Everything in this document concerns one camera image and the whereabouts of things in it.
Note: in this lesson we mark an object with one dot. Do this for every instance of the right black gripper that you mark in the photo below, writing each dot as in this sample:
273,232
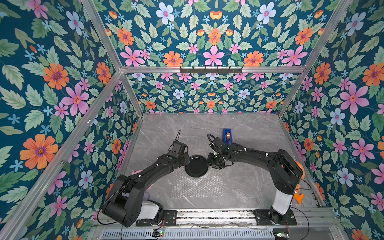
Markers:
212,160

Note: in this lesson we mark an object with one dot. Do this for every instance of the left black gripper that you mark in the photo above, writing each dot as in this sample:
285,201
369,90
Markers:
187,159

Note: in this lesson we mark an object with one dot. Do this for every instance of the black dinner plate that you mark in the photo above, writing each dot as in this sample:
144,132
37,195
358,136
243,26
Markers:
197,167

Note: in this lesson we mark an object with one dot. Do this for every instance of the clear bubble wrap sheet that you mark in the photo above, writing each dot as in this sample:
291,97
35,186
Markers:
212,184

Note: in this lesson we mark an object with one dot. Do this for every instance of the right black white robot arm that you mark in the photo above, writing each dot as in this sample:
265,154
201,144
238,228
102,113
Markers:
285,172

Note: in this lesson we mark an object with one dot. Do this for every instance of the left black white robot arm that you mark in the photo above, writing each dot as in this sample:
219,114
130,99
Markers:
125,201

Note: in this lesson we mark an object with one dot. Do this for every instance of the blue tape dispenser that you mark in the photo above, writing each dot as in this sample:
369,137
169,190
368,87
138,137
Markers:
227,136

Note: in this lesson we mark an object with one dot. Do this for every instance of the orange plush whale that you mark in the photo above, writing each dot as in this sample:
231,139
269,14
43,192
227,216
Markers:
298,196

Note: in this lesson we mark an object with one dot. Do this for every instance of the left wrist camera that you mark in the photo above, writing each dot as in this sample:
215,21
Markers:
179,147

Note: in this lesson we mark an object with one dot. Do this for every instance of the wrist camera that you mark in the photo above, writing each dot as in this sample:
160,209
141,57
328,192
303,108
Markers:
215,143
179,147

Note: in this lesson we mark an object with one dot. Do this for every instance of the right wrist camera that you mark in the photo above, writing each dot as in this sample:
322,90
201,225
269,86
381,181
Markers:
215,143

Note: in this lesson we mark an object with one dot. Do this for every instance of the aluminium mounting rail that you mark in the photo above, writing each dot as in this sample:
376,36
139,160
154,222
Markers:
312,218

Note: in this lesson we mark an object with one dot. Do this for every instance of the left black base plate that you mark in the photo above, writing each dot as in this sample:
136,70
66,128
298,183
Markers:
163,218

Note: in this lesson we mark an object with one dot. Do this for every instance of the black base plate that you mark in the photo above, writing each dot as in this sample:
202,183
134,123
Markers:
163,218
271,217

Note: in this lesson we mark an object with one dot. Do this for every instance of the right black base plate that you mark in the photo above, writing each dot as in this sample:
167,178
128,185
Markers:
271,217

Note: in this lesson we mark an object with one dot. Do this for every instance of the white vented cable duct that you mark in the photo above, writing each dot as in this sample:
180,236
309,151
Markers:
188,234

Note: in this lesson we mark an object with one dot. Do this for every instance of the black hook rail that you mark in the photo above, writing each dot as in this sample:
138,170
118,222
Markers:
211,70

